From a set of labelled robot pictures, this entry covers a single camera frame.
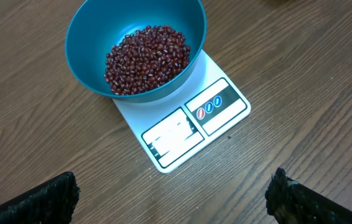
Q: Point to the red beans in bowl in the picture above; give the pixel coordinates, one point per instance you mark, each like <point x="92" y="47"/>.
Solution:
<point x="146" y="60"/>

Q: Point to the white digital kitchen scale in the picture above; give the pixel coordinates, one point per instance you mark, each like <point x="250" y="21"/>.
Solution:
<point x="174" y="128"/>

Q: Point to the teal blue bowl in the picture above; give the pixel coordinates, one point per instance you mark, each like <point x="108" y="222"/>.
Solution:
<point x="100" y="24"/>

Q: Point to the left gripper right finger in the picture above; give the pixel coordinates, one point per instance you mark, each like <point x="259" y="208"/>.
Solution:
<point x="290" y="202"/>

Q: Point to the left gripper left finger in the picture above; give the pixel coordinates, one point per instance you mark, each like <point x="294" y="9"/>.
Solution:
<point x="52" y="202"/>

